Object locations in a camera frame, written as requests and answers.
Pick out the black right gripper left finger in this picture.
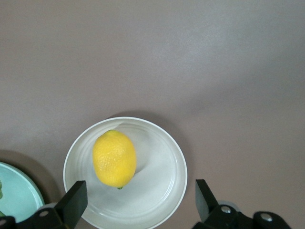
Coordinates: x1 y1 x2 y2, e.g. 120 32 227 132
0 180 88 229

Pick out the yellow lemon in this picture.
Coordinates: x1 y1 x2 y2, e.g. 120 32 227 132
92 129 137 190

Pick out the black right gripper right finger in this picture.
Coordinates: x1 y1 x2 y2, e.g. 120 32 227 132
192 179 293 229

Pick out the pale beige round plate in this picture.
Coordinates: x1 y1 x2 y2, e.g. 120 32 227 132
62 116 188 229

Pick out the pale green round plate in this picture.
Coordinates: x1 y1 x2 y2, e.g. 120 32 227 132
0 161 45 222

